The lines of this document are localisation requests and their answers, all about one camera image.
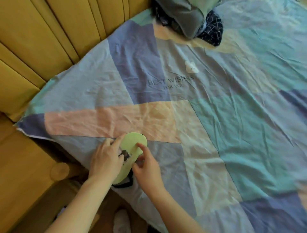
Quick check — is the person's right hand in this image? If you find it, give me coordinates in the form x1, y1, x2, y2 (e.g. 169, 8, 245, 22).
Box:
131, 143, 166, 193

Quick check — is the person's left hand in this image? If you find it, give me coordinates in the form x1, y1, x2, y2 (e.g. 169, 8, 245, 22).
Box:
88, 135, 126, 184

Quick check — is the green sleep mask black strap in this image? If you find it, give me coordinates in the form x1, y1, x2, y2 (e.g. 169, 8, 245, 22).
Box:
111, 132, 148, 189

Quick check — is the person's right forearm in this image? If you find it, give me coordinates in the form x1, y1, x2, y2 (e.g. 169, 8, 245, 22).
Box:
140, 187, 207, 233

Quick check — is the person's left forearm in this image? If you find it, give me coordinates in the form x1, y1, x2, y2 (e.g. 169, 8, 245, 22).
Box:
45, 176, 114, 233

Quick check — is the white slipper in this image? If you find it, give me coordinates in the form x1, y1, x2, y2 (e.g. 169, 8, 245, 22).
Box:
113, 208, 131, 233

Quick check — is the pastel patchwork bed cover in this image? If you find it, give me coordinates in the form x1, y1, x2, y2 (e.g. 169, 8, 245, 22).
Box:
14, 0, 307, 233

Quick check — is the small white plush clip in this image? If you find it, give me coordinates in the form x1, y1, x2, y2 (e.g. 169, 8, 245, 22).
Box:
184, 61, 199, 74

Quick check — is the yellow padded headboard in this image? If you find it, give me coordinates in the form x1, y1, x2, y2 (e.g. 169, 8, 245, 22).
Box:
0, 0, 154, 121

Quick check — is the grey folded garment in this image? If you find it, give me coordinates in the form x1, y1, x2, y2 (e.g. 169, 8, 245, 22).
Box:
165, 0, 212, 40

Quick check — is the navy grid-patterned garment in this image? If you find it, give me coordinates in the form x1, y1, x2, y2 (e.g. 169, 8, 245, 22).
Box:
198, 10, 224, 47

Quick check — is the light green cloth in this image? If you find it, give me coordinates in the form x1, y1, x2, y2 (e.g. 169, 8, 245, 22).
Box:
189, 0, 222, 14

